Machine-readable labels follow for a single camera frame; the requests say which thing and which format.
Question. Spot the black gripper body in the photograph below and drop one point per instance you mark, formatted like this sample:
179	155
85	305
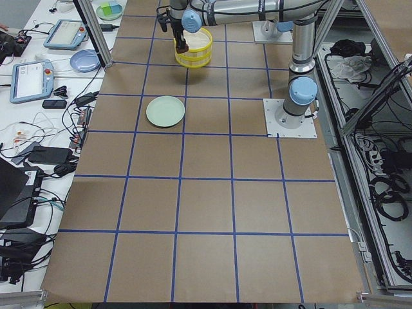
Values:
177	27

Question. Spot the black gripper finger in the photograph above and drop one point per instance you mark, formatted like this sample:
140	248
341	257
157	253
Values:
180	39

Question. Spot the brown steamed bun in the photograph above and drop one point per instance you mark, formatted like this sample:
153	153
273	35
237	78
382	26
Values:
181	50

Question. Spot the yellow rimmed steamer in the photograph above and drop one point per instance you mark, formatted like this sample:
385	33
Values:
193	60
199	43

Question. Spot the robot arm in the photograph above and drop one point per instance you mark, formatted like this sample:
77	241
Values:
189	16
272	27

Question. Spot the green plate with blocks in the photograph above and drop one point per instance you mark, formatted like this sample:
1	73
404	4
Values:
109	10

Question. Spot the light green plate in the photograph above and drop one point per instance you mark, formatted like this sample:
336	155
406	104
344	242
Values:
165	111

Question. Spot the blue plate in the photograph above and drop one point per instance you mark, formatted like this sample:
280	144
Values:
85	61

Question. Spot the upper teach pendant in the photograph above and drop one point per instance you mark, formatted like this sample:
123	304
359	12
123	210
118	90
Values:
65	35

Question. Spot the teach pendant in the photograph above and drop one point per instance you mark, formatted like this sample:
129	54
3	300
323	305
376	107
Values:
31	81
65	35

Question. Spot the black phone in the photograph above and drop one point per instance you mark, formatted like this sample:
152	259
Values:
54	104

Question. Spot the lower teach pendant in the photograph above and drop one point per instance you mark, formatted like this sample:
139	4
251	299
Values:
31	81

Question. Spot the white crumpled cloth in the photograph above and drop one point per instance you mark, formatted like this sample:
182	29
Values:
353	69

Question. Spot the black power adapter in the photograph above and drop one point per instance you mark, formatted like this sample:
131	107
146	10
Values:
49	155

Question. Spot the black laptop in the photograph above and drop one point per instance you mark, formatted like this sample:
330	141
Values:
19	188

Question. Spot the aluminium frame post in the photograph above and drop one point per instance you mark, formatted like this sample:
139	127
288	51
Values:
90	21

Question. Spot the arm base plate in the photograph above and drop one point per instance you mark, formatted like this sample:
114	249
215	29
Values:
279	124
264	38

